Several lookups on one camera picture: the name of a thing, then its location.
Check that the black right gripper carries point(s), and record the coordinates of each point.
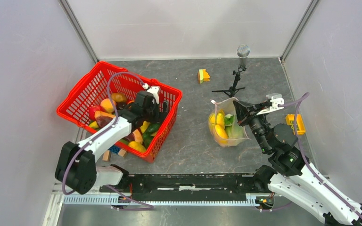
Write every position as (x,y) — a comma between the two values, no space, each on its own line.
(242,109)

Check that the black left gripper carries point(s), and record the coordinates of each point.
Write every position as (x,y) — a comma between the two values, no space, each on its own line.
(157,108)

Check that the white radish with leaves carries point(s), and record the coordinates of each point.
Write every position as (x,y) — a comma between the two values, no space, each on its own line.
(228,122)

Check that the yellow toy banana bunch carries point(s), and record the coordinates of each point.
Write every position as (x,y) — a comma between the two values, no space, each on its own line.
(217,119)

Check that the green toy cabbage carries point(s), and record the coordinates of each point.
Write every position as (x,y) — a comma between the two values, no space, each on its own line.
(236,132)

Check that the clear zip top bag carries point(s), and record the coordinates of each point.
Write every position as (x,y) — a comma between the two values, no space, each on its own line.
(228,108)

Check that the orange yellow toy mango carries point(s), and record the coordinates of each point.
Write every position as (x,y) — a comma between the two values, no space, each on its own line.
(220,135)

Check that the dark green toy cucumber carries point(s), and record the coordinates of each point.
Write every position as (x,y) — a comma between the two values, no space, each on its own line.
(151,129)

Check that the red plastic shopping basket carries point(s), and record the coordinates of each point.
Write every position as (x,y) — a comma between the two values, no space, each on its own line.
(91,89)

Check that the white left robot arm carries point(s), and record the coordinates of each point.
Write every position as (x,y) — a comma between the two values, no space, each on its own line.
(77,169)

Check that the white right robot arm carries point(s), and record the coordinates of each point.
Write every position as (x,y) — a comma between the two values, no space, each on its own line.
(291,174)

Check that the black mini tripod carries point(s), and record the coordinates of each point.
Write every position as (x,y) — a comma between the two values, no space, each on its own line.
(232,90)

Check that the yellow toy bell pepper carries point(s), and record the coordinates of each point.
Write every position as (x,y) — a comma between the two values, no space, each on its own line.
(144,127)

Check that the brown toy potato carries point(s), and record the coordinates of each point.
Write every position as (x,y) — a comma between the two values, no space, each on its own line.
(119,97)

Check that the yellow green toy block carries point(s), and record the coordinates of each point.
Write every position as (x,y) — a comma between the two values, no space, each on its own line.
(203,76)

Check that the yellow toy crate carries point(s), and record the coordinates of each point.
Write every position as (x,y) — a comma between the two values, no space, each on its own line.
(293,121)

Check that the grey microphone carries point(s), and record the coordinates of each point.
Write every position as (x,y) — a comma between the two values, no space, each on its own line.
(243,52)

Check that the peach toy fruit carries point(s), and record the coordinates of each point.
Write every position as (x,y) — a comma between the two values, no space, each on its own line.
(108,105)

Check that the brown toy meat slice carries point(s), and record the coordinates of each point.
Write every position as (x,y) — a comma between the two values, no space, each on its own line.
(102,118)

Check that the wooden toy block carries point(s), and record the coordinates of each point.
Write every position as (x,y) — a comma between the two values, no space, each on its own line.
(106,156)
(123,153)

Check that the blue toy block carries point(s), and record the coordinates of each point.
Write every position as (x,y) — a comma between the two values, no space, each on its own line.
(114,149)

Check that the red toy apple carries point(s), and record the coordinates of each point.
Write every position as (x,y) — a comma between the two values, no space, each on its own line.
(91,111)

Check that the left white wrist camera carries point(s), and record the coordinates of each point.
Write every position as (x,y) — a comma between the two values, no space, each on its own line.
(154,90)

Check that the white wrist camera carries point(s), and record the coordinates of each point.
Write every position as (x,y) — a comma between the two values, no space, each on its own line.
(273,102)
(154,90)

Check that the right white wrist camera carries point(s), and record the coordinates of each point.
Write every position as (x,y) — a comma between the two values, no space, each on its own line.
(273,102)

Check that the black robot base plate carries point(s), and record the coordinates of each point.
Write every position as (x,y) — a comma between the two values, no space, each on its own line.
(191,187)

